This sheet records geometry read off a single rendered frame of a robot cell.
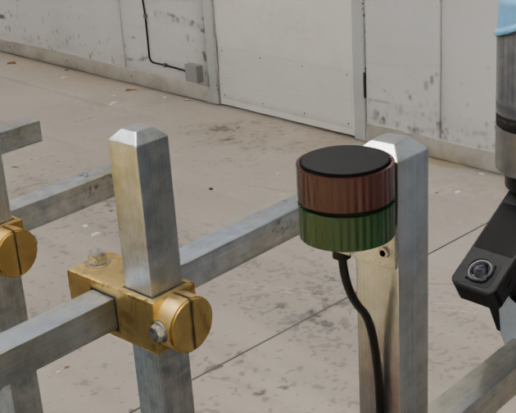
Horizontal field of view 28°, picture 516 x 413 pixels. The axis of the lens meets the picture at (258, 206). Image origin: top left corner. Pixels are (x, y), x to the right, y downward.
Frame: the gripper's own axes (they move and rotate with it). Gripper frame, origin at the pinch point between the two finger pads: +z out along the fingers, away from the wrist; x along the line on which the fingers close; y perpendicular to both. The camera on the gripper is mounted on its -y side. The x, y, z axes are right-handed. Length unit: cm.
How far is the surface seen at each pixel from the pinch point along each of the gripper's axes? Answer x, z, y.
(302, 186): -3.2, -31.7, -34.5
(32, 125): 73, -13, -2
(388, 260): -5.5, -25.2, -29.1
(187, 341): 16.3, -11.4, -28.3
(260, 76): 267, 69, 245
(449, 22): 164, 33, 239
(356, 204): -6.6, -31.0, -33.6
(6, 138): 73, -13, -7
